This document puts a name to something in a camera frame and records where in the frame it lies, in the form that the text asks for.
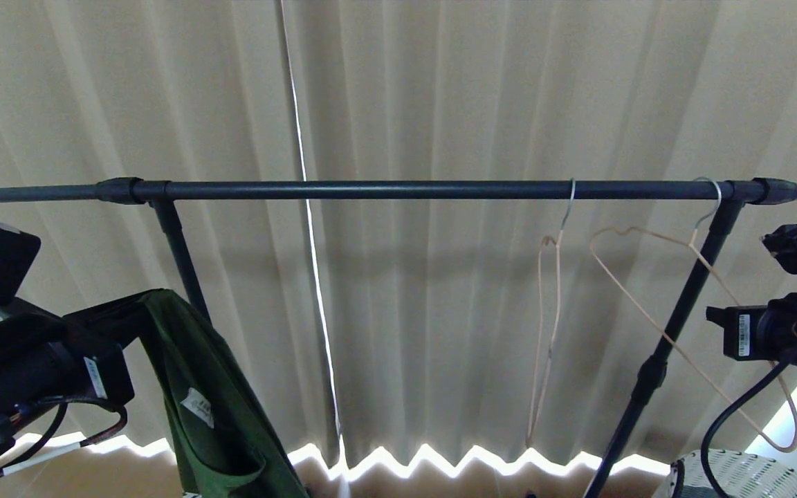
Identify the black clothes rack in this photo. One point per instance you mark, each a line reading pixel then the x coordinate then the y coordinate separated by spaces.
pixel 398 189

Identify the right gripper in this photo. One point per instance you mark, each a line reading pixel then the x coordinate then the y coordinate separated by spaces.
pixel 772 332

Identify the beige curtain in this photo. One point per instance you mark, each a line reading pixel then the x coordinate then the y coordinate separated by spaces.
pixel 440 97

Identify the pink clothes hanger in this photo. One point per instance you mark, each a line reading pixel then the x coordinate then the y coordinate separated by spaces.
pixel 558 290
pixel 647 319

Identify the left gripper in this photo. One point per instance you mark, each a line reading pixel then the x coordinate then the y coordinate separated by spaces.
pixel 32 373

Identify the white laundry basket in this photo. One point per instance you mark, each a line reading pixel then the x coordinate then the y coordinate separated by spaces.
pixel 737 477

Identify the green long-sleeved shirt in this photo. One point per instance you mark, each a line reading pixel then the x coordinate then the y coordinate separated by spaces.
pixel 205 373

